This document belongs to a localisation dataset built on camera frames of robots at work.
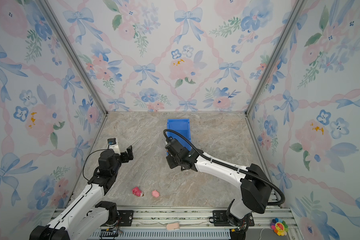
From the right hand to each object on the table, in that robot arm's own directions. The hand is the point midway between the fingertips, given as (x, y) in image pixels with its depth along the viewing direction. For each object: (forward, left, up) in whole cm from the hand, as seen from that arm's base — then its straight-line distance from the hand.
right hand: (171, 156), depth 82 cm
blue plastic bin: (+31, -5, -11) cm, 33 cm away
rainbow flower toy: (-30, -52, -11) cm, 62 cm away
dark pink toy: (-16, +18, -10) cm, 26 cm away
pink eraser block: (-31, -2, -12) cm, 33 cm away
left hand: (+4, +27, +3) cm, 27 cm away
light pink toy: (-17, +8, -11) cm, 22 cm away
